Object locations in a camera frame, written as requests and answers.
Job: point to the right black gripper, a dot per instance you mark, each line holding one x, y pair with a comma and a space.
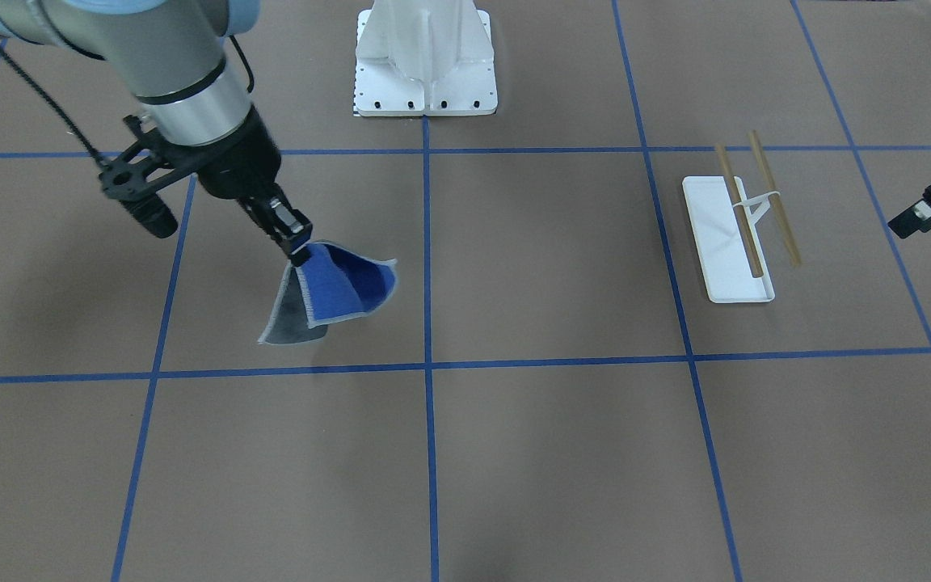
237, 166

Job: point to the blue grey towel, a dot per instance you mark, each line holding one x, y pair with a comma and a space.
326, 284

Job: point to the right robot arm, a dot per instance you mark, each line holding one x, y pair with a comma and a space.
197, 116

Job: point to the outer wooden rack bar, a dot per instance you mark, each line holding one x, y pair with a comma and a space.
775, 198

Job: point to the white towel rack tray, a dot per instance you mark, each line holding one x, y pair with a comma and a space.
722, 255

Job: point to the brown paper table cover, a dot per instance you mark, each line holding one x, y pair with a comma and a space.
550, 395

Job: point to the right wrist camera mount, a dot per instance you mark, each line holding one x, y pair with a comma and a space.
135, 177

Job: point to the white camera mast base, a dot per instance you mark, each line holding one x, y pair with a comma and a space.
424, 58

